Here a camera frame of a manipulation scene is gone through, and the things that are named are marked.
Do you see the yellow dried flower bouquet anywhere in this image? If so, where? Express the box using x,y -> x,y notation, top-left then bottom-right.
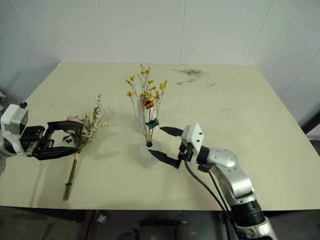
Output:
124,63 -> 169,147

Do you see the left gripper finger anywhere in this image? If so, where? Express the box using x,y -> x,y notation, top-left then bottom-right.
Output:
33,146 -> 80,161
42,120 -> 84,143

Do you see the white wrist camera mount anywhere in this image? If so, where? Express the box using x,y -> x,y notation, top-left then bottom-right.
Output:
0,101 -> 30,156
180,122 -> 206,158

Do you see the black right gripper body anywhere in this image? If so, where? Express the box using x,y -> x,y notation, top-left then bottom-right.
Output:
177,141 -> 199,170

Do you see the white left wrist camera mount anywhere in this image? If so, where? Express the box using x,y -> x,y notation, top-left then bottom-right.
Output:
0,101 -> 30,156

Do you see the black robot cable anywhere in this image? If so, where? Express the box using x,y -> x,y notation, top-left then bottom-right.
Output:
184,159 -> 232,221
207,171 -> 235,216

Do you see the dark rounded shape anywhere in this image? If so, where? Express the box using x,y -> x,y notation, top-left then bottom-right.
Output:
119,229 -> 138,240

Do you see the small white object under table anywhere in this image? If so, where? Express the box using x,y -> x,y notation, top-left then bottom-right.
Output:
95,213 -> 109,224

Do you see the pink and white dried bouquet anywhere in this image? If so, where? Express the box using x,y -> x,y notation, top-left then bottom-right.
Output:
62,93 -> 113,202

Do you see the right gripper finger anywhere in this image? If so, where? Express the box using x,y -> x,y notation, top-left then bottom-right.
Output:
159,126 -> 185,138
148,149 -> 182,170

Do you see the loose dried flower sprig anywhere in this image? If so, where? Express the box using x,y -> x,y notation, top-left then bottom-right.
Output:
171,67 -> 211,77

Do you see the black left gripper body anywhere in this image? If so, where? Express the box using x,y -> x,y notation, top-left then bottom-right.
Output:
19,125 -> 55,158

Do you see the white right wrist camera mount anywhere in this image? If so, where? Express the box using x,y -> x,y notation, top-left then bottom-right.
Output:
180,122 -> 206,158

